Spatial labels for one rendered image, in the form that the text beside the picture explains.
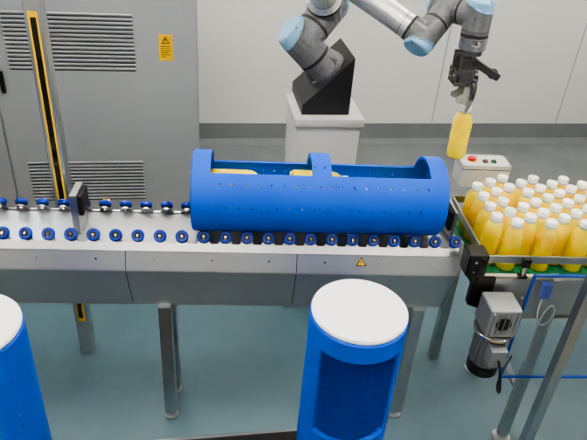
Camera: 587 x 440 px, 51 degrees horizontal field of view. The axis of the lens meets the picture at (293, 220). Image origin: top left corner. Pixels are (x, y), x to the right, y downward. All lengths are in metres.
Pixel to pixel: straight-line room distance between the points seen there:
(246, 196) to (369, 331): 0.63
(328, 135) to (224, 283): 0.93
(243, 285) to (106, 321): 1.20
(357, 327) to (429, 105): 3.78
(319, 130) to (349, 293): 1.14
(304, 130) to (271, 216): 0.81
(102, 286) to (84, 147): 1.55
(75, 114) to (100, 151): 0.25
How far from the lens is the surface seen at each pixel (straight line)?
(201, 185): 2.02
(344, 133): 2.81
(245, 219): 2.05
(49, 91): 2.43
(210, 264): 2.17
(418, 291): 2.37
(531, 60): 5.54
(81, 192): 2.22
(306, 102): 2.76
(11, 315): 1.80
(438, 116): 5.39
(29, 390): 1.89
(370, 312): 1.76
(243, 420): 2.80
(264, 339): 3.14
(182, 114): 3.60
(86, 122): 3.66
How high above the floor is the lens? 2.17
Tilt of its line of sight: 33 degrees down
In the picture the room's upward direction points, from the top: 4 degrees clockwise
